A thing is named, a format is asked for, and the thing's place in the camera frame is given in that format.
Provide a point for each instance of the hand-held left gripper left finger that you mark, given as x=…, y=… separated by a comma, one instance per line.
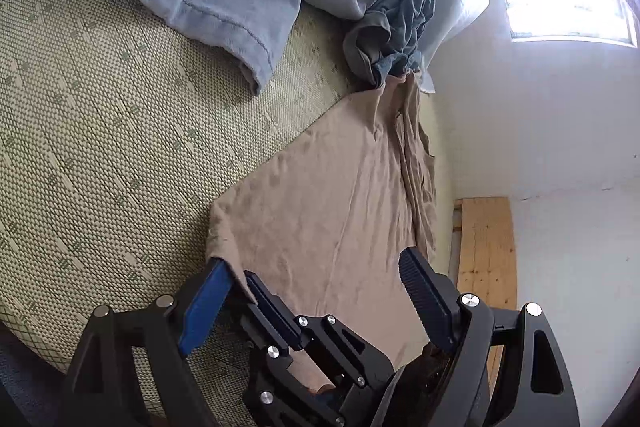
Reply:
x=205, y=307

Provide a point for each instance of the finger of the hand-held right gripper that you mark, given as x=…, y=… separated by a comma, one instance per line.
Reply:
x=270, y=307

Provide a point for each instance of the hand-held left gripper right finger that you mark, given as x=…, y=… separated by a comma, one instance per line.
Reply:
x=425, y=292

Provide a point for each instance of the tan shirt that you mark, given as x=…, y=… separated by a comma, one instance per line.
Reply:
x=325, y=207

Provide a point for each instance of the wooden board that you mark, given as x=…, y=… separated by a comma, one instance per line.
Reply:
x=485, y=247

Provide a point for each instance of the woven straw mat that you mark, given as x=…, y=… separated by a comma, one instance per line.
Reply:
x=100, y=157

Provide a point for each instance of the dark blue garment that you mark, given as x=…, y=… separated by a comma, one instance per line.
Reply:
x=405, y=12

